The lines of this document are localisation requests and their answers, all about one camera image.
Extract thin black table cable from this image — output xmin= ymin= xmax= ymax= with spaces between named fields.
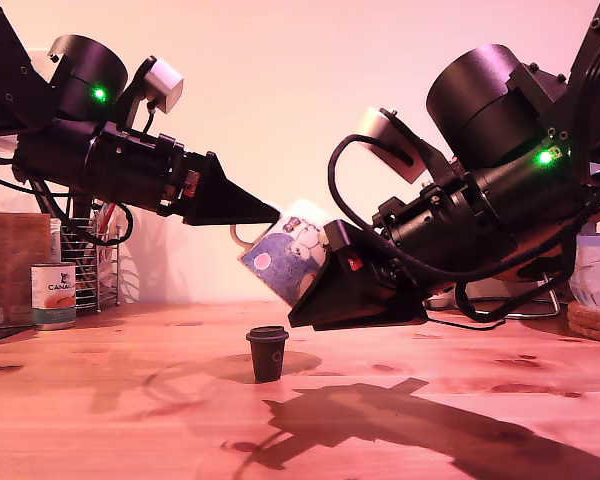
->
xmin=427 ymin=307 xmax=506 ymax=333

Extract grey slim container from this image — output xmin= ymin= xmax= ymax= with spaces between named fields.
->
xmin=49 ymin=217 xmax=63 ymax=265

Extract metal globe ring stand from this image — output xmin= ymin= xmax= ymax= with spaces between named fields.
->
xmin=454 ymin=272 xmax=562 ymax=320

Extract arm's pale camera box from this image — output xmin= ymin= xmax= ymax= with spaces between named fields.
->
xmin=121 ymin=56 xmax=185 ymax=134
xmin=358 ymin=106 xmax=454 ymax=185

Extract small dark cup-shaped coffee capsule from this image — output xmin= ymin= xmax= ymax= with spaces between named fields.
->
xmin=245 ymin=324 xmax=290 ymax=384

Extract white labelled tin can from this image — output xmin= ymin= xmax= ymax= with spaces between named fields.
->
xmin=29 ymin=262 xmax=78 ymax=332

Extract white mug with cartoon print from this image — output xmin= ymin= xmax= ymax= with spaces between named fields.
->
xmin=229 ymin=198 xmax=334 ymax=309

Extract brown wooden box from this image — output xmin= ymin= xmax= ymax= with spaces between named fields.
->
xmin=0 ymin=212 xmax=54 ymax=329

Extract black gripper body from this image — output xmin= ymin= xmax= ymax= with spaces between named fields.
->
xmin=85 ymin=127 xmax=191 ymax=216
xmin=373 ymin=171 xmax=520 ymax=302

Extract metal wire utensil holder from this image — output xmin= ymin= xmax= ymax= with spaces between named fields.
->
xmin=59 ymin=209 xmax=123 ymax=315

